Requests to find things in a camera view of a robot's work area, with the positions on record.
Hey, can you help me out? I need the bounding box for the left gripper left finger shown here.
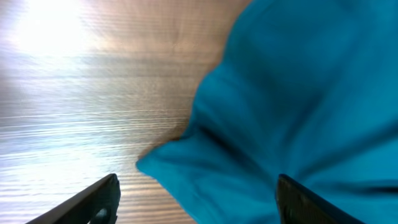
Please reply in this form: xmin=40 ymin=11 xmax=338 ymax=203
xmin=27 ymin=174 xmax=121 ymax=224

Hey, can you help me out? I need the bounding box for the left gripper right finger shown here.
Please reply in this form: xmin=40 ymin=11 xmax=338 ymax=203
xmin=276 ymin=174 xmax=363 ymax=224

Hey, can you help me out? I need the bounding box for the blue polo shirt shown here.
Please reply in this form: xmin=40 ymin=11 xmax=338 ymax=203
xmin=136 ymin=0 xmax=397 ymax=223

